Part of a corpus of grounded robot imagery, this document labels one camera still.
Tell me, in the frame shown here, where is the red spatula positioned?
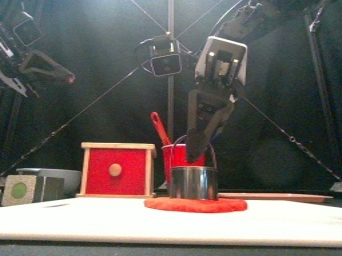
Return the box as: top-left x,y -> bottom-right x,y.
150,111 -> 172,147

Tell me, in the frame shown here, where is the round metal cookie cutter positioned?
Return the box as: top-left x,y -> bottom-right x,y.
168,134 -> 219,201

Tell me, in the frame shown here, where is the red flattened dough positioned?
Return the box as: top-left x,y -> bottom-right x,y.
143,196 -> 249,214

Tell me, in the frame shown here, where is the red plastic cup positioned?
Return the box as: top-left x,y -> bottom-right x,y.
160,143 -> 207,194

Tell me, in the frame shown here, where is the wooden box with red drawer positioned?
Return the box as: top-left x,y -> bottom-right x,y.
76,141 -> 158,199

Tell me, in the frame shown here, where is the pale blue-grey bowl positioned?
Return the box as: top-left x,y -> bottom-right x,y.
15,167 -> 83,196

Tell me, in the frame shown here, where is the white cutting board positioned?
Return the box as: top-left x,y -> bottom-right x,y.
0,197 -> 342,248

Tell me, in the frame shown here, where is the dark block with green dot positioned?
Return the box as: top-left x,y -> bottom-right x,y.
0,174 -> 66,207

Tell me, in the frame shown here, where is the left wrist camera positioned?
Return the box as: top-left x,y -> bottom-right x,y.
11,11 -> 46,48

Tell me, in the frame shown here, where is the vertical metal frame pole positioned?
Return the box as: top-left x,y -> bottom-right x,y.
167,0 -> 176,134

